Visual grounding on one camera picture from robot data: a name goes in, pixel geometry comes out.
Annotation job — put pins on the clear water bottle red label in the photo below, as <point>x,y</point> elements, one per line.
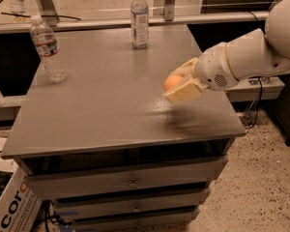
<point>48,49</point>

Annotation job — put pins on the grey drawer cabinet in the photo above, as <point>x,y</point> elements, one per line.
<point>106,148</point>

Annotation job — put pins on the white cardboard box with lettering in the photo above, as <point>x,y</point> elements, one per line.
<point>19,205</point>

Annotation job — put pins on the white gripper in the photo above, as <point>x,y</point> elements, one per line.
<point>212,67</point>

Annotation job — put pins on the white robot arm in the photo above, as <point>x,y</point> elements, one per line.
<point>258,53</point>

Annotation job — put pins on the water bottle white blue label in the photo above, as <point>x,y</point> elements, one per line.
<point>139,12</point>

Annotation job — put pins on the orange fruit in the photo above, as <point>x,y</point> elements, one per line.
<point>171,81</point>

